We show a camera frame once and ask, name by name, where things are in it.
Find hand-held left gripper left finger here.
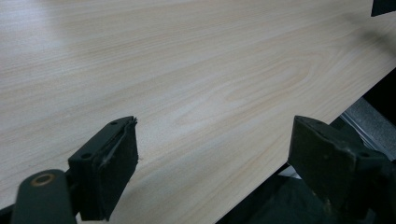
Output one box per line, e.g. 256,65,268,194
67,116,140,222

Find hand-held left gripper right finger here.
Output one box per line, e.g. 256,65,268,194
287,115,390,219

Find dark object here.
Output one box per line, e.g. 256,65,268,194
371,0,396,18

